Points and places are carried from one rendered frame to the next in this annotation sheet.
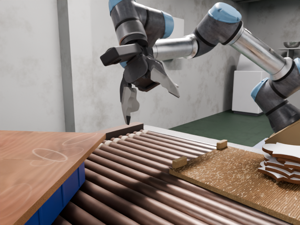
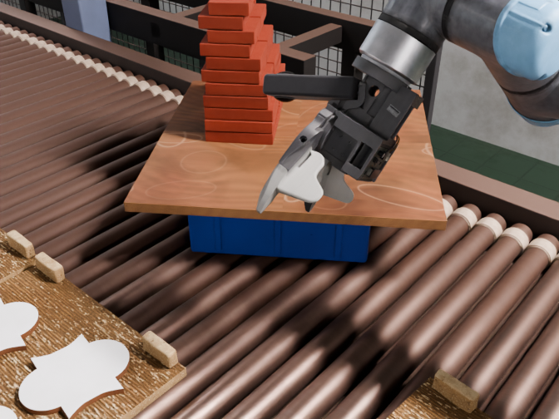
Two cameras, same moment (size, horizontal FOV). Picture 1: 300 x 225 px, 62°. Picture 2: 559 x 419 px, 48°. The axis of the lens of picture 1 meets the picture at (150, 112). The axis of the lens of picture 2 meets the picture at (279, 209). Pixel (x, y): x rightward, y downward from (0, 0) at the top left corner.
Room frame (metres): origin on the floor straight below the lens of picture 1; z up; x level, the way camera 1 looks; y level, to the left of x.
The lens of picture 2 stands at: (0.55, -0.63, 1.58)
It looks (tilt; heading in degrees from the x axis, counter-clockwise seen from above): 34 degrees down; 90
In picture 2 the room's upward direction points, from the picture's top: straight up
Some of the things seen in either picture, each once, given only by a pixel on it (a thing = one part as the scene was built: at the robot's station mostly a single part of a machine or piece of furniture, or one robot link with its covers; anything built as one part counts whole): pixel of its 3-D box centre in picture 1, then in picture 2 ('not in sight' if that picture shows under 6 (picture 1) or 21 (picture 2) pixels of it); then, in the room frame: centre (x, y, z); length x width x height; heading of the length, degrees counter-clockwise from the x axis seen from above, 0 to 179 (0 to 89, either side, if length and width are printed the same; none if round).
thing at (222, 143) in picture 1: (222, 144); not in sight; (0.95, -0.29, 0.95); 0.06 x 0.02 x 0.03; 134
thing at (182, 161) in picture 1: (179, 162); (454, 391); (0.77, -0.10, 0.95); 0.06 x 0.02 x 0.03; 134
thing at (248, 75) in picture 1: (252, 82); not in sight; (6.48, -2.66, 0.79); 0.80 x 0.68 x 1.59; 139
